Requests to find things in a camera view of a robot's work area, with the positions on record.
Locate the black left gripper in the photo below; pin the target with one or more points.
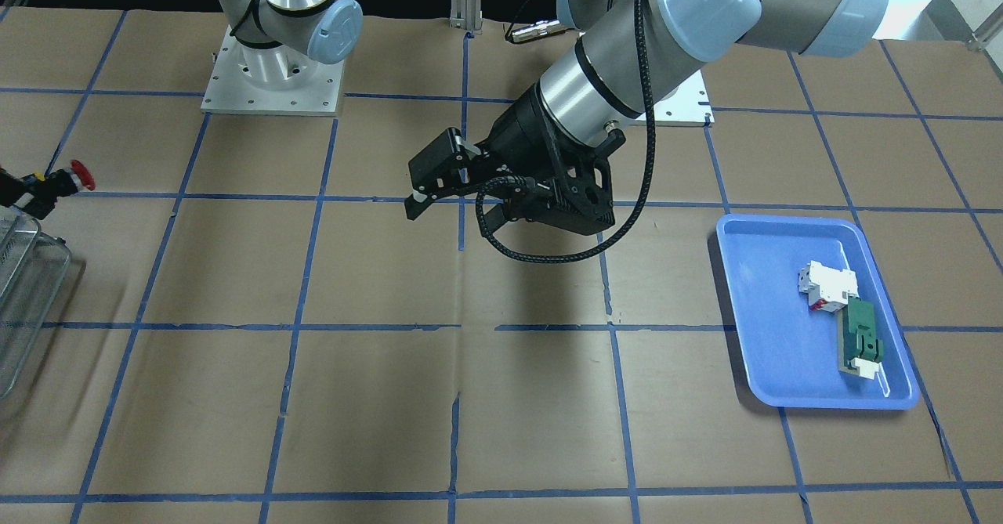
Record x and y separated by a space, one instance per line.
511 137

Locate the red emergency stop button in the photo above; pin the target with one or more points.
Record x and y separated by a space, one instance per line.
61 183

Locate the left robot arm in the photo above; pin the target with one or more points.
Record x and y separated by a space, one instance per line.
597 85

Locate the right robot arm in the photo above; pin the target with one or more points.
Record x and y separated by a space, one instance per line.
324 30

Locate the blue plastic tray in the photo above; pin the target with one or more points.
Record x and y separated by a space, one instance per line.
790 352

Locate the white circuit breaker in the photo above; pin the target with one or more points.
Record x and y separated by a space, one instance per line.
826 288

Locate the green terminal block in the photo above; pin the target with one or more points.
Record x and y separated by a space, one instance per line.
860 348

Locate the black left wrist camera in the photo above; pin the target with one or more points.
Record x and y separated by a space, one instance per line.
573 192

